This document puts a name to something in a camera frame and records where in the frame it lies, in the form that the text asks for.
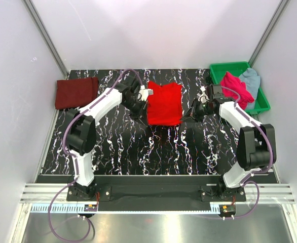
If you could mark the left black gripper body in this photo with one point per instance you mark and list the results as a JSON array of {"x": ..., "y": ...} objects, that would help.
[{"x": 136, "y": 107}]

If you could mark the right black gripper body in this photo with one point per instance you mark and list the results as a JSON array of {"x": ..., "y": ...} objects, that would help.
[{"x": 201, "y": 110}]

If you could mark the bright red t-shirt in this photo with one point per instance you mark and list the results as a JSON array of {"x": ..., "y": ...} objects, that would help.
[{"x": 164, "y": 105}]

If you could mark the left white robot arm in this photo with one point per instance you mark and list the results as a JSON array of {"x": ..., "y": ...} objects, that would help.
[{"x": 79, "y": 137}]

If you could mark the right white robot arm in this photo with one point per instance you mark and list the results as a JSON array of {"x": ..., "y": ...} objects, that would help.
[{"x": 256, "y": 148}]

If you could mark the pink crumpled t-shirt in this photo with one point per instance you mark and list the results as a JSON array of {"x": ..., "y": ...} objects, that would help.
[{"x": 234, "y": 88}]

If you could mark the green plastic bin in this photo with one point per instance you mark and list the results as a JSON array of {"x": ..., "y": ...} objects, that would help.
[{"x": 217, "y": 72}]

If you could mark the folded maroon t-shirt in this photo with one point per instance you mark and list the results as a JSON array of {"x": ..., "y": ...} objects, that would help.
[{"x": 76, "y": 92}]

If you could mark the grey-blue crumpled t-shirt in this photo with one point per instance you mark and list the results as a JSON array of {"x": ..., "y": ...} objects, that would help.
[{"x": 252, "y": 81}]

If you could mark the right orange connector block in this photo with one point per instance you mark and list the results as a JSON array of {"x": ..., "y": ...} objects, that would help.
[{"x": 228, "y": 208}]

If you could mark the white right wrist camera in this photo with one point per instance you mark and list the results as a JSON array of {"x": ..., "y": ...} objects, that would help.
[{"x": 202, "y": 95}]

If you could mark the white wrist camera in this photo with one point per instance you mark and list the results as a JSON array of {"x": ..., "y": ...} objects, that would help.
[
  {"x": 143, "y": 93},
  {"x": 202, "y": 95}
]

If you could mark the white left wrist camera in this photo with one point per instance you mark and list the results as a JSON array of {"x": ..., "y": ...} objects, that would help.
[{"x": 143, "y": 93}]

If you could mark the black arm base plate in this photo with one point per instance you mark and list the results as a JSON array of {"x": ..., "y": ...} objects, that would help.
[{"x": 151, "y": 194}]

